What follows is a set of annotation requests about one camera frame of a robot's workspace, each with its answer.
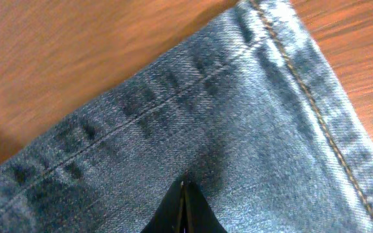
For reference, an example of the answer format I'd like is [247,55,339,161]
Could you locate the blue denim jeans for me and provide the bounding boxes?
[0,1,373,232]

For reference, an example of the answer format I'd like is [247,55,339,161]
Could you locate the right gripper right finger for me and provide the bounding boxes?
[183,183,227,233]

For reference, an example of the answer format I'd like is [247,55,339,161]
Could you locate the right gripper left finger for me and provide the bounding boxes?
[141,179,184,233]

